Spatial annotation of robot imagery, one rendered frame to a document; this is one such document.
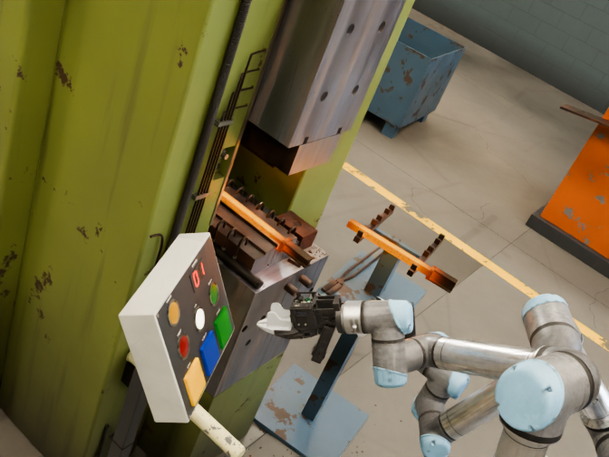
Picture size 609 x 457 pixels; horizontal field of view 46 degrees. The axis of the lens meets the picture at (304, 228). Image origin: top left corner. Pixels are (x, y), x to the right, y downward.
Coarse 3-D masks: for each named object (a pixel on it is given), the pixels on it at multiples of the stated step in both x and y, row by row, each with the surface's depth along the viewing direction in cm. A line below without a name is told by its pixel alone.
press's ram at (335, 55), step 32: (288, 0) 168; (320, 0) 163; (352, 0) 162; (384, 0) 174; (288, 32) 170; (320, 32) 165; (352, 32) 170; (384, 32) 184; (288, 64) 173; (320, 64) 168; (352, 64) 180; (256, 96) 181; (288, 96) 175; (320, 96) 177; (352, 96) 191; (288, 128) 178; (320, 128) 187
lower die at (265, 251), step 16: (224, 208) 218; (240, 224) 214; (272, 224) 219; (224, 240) 209; (256, 240) 210; (272, 240) 211; (240, 256) 206; (256, 256) 205; (272, 256) 211; (288, 256) 221; (256, 272) 210
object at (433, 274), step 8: (352, 224) 240; (360, 224) 241; (368, 232) 238; (376, 240) 237; (384, 240) 238; (384, 248) 237; (392, 248) 235; (400, 248) 237; (400, 256) 235; (408, 256) 235; (408, 264) 235; (416, 264) 233; (424, 264) 234; (424, 272) 233; (432, 272) 230; (440, 272) 231; (432, 280) 233; (440, 280) 232; (448, 280) 231; (456, 280) 230; (448, 288) 232
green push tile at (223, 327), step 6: (222, 312) 171; (222, 318) 170; (228, 318) 174; (216, 324) 167; (222, 324) 170; (228, 324) 174; (216, 330) 168; (222, 330) 170; (228, 330) 174; (222, 336) 170; (228, 336) 174; (222, 342) 169; (222, 348) 170
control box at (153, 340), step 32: (192, 256) 158; (160, 288) 147; (192, 288) 157; (224, 288) 174; (128, 320) 141; (160, 320) 141; (192, 320) 156; (160, 352) 143; (192, 352) 155; (160, 384) 147; (160, 416) 152
